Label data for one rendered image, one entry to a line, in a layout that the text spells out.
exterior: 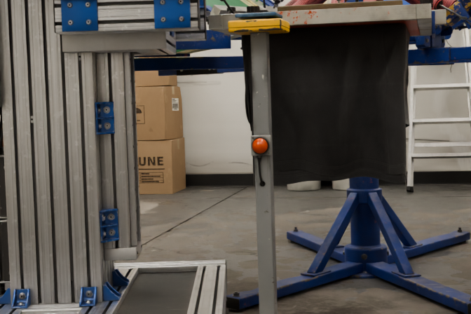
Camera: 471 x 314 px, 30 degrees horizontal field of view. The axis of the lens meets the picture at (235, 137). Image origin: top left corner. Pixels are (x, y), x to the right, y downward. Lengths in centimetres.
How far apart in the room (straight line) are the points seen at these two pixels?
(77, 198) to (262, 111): 58
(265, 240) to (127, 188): 46
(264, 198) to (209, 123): 511
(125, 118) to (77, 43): 25
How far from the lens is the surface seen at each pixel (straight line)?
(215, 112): 724
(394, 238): 358
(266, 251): 218
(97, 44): 232
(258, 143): 211
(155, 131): 688
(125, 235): 245
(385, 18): 231
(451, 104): 703
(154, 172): 691
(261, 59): 214
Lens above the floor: 78
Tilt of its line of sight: 3 degrees down
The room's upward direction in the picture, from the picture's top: 2 degrees counter-clockwise
